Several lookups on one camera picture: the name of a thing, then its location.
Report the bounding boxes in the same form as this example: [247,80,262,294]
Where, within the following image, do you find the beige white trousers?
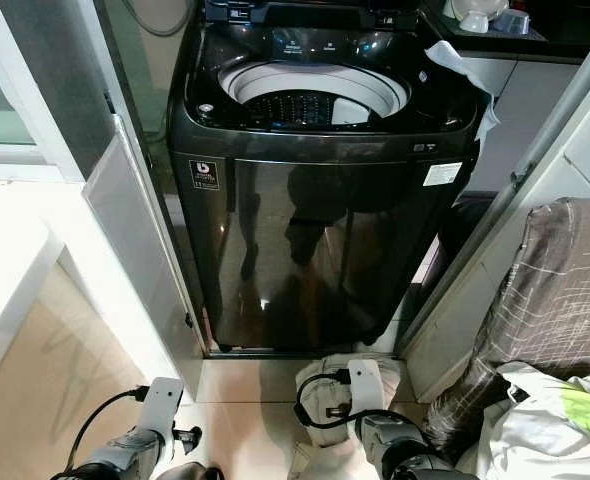
[289,352,402,480]

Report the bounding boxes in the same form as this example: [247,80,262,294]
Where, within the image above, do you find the dark grey top-load washing machine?
[165,0,502,358]

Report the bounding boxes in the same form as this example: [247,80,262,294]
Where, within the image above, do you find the white laundry pile cloth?
[473,359,590,480]

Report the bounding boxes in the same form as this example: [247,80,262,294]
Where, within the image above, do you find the brown grid pattern fabric hamper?
[423,196,590,463]

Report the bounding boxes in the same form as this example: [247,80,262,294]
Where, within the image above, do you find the grey cabinet with dark counter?
[420,0,590,198]

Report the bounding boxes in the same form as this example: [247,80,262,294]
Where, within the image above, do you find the white plastic film sheet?
[422,40,503,142]

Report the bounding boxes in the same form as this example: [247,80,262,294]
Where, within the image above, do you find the white framed glass window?
[0,0,108,188]

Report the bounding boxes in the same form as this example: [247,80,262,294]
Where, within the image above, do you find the blue detergent box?
[204,0,273,24]

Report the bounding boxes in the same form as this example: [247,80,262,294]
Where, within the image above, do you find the white bowl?
[448,0,503,34]

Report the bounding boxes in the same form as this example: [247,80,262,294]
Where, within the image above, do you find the grey plastic container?
[495,7,533,35]

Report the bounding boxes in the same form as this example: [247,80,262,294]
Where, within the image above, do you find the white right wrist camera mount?
[346,360,385,420]

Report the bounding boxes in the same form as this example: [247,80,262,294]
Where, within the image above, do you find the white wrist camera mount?
[149,377,187,442]
[346,360,385,420]

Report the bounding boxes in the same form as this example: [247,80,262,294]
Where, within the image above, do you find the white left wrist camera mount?
[149,377,187,442]

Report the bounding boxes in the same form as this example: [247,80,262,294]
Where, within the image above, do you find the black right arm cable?
[293,371,373,434]

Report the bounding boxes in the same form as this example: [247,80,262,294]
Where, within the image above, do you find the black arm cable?
[293,371,373,434]
[68,384,159,477]

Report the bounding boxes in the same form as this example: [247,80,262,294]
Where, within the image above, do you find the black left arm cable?
[68,384,159,477]

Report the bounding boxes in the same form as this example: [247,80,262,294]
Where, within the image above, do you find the grey water hose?
[119,0,188,40]

